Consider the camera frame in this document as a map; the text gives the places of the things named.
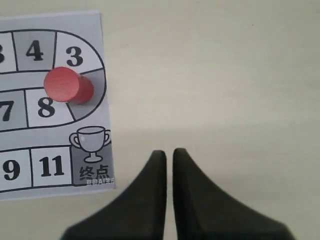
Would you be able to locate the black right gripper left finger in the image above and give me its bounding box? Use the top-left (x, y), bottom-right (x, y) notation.
top-left (61, 150), bottom-right (167, 240)

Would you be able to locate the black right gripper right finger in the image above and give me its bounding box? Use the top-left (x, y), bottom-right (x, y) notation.
top-left (172, 148), bottom-right (294, 240)

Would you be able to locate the red cylinder game piece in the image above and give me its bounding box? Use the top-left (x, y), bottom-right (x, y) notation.
top-left (43, 66), bottom-right (94, 105)

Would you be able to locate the printed paper game board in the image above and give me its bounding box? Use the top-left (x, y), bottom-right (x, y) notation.
top-left (0, 11), bottom-right (116, 201)

